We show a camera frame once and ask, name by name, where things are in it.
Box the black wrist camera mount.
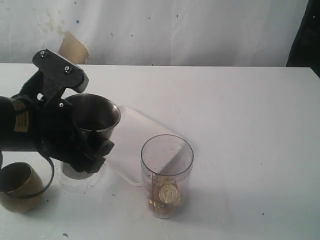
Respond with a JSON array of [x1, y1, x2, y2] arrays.
[[32, 48, 89, 105]]

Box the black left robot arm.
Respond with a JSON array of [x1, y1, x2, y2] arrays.
[[0, 70, 114, 173]]

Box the white rectangular tray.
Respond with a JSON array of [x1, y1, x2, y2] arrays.
[[105, 106, 177, 187]]

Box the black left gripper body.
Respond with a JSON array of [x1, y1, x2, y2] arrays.
[[18, 72, 83, 163]]

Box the clear plastic dome lid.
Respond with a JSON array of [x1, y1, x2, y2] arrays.
[[55, 162, 106, 193]]

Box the gold coins in jar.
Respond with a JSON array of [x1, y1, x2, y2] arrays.
[[147, 176, 183, 218]]

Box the white backdrop sheet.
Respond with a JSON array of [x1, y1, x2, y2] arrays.
[[0, 0, 308, 67]]

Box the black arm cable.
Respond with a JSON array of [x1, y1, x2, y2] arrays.
[[0, 149, 55, 200]]

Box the stainless steel cup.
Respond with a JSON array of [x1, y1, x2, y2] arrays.
[[61, 93, 121, 180]]

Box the brass gold cup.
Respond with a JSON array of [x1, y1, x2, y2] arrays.
[[0, 162, 44, 214]]

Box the clear plastic shaker jar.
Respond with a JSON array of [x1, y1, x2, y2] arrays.
[[140, 134, 194, 219]]

